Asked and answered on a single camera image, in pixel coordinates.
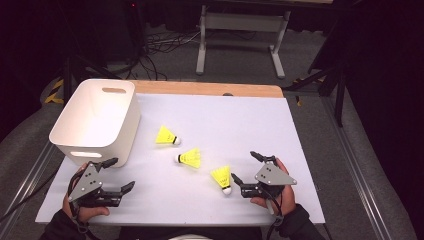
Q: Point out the grey metal stand frame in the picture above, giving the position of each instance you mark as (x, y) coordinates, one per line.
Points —
(243, 22)

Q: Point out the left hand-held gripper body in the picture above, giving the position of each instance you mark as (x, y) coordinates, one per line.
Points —
(87, 183)

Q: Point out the yellow black hazard tape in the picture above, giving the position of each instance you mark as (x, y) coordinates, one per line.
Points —
(55, 95)

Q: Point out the yellow shuttlecock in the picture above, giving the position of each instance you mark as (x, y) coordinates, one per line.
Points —
(222, 176)
(191, 158)
(165, 136)

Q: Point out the person's right hand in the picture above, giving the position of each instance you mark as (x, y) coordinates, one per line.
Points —
(286, 201)

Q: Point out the white plastic bin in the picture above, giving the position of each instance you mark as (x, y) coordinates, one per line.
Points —
(96, 113)

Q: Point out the black curtain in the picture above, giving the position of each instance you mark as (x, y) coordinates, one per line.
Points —
(386, 66)

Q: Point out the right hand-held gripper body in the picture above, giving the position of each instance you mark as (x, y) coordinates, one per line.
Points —
(271, 176)

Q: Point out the grey metal floor rail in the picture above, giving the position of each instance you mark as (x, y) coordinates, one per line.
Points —
(27, 186)
(360, 180)

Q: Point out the black tripod stand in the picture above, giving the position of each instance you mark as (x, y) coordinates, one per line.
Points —
(339, 100)
(68, 76)

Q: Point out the person's left hand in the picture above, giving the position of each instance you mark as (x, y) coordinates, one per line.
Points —
(86, 212)

